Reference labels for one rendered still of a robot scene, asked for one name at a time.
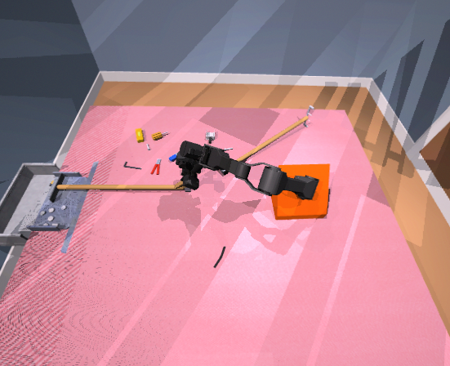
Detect red-handled pliers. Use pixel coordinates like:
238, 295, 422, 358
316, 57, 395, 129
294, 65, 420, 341
150, 158, 161, 175

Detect yellow rectangular block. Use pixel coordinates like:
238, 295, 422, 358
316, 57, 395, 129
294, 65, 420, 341
135, 128, 144, 143

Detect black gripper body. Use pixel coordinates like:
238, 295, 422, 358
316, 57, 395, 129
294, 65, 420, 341
183, 159, 206, 190

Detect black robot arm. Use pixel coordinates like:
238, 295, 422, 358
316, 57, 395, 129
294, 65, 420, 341
176, 141, 320, 200

